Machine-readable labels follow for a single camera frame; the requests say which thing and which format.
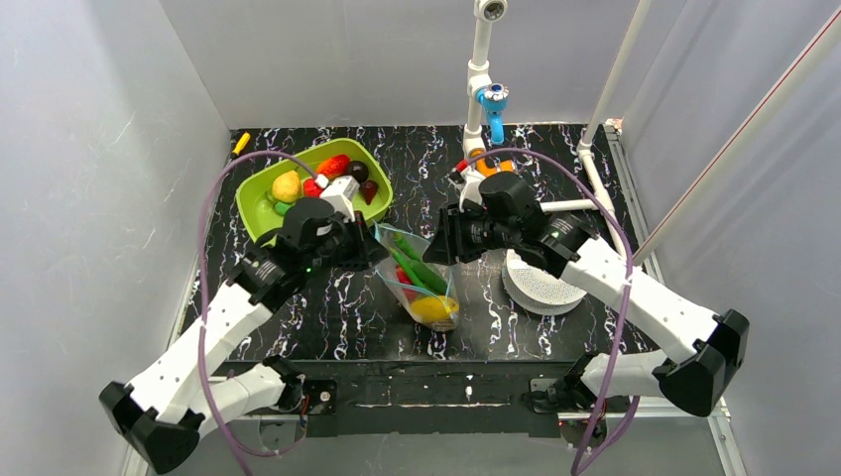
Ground long green toy bean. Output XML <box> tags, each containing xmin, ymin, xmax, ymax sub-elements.
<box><xmin>391</xmin><ymin>249</ymin><xmax>424</xmax><ymax>288</ymax></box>

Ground red toy apple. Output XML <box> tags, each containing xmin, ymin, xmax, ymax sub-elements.
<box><xmin>396</xmin><ymin>265</ymin><xmax>418</xmax><ymax>302</ymax></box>

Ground green toy cucumber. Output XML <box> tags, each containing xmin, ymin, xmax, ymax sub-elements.
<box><xmin>393</xmin><ymin>233</ymin><xmax>448</xmax><ymax>296</ymax></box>

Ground clear zip top bag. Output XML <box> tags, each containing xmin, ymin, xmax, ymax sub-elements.
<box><xmin>374</xmin><ymin>223</ymin><xmax>460</xmax><ymax>332</ymax></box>

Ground green toy beans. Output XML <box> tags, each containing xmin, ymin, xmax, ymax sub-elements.
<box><xmin>273</xmin><ymin>201</ymin><xmax>295</xmax><ymax>217</ymax></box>

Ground yellow toy banana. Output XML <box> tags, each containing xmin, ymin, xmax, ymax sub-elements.
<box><xmin>409</xmin><ymin>296</ymin><xmax>460</xmax><ymax>324</ymax></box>

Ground green plastic tray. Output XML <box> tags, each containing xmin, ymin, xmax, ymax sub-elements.
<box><xmin>236</xmin><ymin>138</ymin><xmax>394</xmax><ymax>241</ymax></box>

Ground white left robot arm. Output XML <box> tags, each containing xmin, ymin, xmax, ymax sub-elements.
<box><xmin>98</xmin><ymin>198</ymin><xmax>390</xmax><ymax>474</ymax></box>

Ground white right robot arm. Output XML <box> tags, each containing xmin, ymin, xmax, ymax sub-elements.
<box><xmin>423</xmin><ymin>172</ymin><xmax>750</xmax><ymax>417</ymax></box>

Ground orange pipe valve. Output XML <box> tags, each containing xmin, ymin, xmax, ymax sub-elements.
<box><xmin>465</xmin><ymin>157</ymin><xmax>516</xmax><ymax>178</ymax></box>

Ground red toy strawberry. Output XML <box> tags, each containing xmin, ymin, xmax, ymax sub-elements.
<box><xmin>301</xmin><ymin>178</ymin><xmax>324</xmax><ymax>197</ymax></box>

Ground red orange toy pepper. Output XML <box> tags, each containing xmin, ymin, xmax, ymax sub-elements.
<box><xmin>315</xmin><ymin>154</ymin><xmax>351</xmax><ymax>180</ymax></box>

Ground dark purple toy fruit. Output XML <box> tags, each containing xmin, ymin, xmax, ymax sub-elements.
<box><xmin>346</xmin><ymin>161</ymin><xmax>370</xmax><ymax>184</ymax></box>

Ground yellow toy lemon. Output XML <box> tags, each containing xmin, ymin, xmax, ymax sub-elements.
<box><xmin>270</xmin><ymin>170</ymin><xmax>303</xmax><ymax>204</ymax></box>

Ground white filament spool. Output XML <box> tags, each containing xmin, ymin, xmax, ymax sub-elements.
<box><xmin>501</xmin><ymin>250</ymin><xmax>587</xmax><ymax>315</ymax></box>

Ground blue pipe valve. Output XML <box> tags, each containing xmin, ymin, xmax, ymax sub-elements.
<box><xmin>475</xmin><ymin>82</ymin><xmax>509</xmax><ymax>146</ymax></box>

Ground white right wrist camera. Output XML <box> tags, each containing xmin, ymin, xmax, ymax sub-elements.
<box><xmin>447</xmin><ymin>160</ymin><xmax>485</xmax><ymax>212</ymax></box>

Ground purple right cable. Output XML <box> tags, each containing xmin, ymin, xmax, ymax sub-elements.
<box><xmin>459</xmin><ymin>147</ymin><xmax>642</xmax><ymax>476</ymax></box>

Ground yellow handled screwdriver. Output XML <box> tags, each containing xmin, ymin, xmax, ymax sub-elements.
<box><xmin>231</xmin><ymin>132</ymin><xmax>251</xmax><ymax>159</ymax></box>

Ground white PVC pipe frame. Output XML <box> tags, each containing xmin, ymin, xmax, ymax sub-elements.
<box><xmin>450</xmin><ymin>1</ymin><xmax>840</xmax><ymax>264</ymax></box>

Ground aluminium frame rail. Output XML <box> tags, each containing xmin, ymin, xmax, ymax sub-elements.
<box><xmin>122</xmin><ymin>371</ymin><xmax>748</xmax><ymax>476</ymax></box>

